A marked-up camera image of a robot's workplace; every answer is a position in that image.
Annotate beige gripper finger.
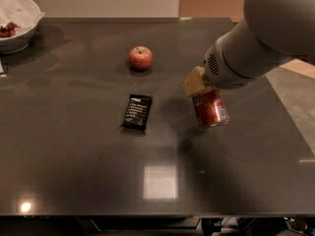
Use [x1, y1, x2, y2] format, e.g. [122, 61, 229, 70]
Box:
[183, 66, 216, 97]

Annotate red coke can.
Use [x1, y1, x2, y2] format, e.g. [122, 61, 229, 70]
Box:
[192, 88, 229, 128]

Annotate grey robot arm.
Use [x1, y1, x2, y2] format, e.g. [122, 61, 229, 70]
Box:
[183, 0, 315, 97]

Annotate red apple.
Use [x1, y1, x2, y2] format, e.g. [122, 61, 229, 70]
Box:
[129, 46, 153, 71]

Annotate black snack bar wrapper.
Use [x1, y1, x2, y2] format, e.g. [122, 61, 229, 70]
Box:
[122, 94, 153, 131]

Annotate white bowl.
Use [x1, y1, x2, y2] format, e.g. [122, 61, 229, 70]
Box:
[0, 0, 45, 55]

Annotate red strawberries in bowl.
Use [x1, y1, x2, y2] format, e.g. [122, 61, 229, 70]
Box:
[0, 22, 18, 38]

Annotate white napkin in bowl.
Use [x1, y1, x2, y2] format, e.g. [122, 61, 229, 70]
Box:
[0, 0, 44, 28]

